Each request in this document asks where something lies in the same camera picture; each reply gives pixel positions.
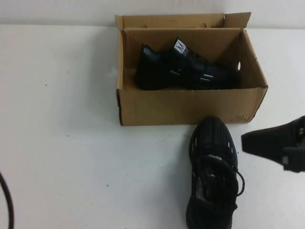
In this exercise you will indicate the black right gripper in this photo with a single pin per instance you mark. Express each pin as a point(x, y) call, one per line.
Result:
point(297, 157)

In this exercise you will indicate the black knit sneaker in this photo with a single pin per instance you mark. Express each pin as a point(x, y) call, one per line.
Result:
point(162, 76)
point(212, 190)

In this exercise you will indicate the brown cardboard shoe box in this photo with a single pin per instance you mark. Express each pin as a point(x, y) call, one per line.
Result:
point(181, 107)

